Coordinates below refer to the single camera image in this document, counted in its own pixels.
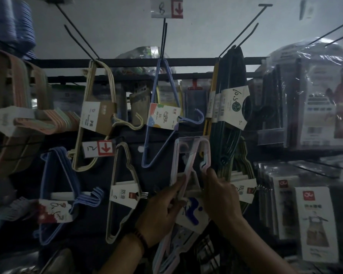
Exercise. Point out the person's left hand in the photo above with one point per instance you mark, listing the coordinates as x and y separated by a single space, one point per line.
155 216

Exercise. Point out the person's right hand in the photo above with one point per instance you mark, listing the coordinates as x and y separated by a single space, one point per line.
223 199

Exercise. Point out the person's left thumb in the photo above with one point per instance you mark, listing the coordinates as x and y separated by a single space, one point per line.
178 204

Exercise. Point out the person's right thumb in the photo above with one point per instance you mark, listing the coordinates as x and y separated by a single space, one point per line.
205 191

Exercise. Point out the pink and white hanger bundle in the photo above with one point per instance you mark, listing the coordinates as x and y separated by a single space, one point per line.
188 156

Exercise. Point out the person's right forearm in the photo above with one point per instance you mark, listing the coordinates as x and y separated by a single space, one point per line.
254 245

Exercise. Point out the person's left forearm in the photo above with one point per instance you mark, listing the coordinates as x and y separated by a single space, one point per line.
121 256

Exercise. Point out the green yellow hanger bundle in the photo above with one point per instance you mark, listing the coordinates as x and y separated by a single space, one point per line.
241 168

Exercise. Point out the beige hanger bundle white label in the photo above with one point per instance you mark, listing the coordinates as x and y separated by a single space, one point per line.
123 194

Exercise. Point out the lavender blue hanger bundle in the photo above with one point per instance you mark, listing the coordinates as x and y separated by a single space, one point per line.
163 116

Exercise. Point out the row of small hanging packets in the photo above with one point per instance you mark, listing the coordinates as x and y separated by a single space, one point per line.
188 96

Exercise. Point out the white red arrow price tag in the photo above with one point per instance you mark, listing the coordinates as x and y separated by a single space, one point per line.
98 148
166 7

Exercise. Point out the dark green hanger bundle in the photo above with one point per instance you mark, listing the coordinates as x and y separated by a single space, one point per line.
231 82

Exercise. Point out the row of white apron packets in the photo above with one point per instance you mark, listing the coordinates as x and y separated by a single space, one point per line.
314 222

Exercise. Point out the cream hanger bundle brown label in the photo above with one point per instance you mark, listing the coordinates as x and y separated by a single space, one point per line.
98 119

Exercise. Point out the blue hanger bundle red label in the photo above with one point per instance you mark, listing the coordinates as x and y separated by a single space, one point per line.
54 211

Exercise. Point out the row of clear apron packets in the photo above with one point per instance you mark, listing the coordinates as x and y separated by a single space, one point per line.
317 105

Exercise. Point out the clear plastic wrapped bundle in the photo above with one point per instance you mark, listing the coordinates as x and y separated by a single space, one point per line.
143 58

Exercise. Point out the black metal display hook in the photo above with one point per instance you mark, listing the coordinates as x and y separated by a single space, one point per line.
245 28
163 39
77 34
334 34

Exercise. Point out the stack of pink green hangers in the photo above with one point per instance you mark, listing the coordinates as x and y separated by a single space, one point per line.
14 116

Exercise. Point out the stack of blue hangers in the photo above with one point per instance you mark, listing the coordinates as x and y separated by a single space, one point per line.
11 22

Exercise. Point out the black metal display rail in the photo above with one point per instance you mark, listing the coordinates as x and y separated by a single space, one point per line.
131 62

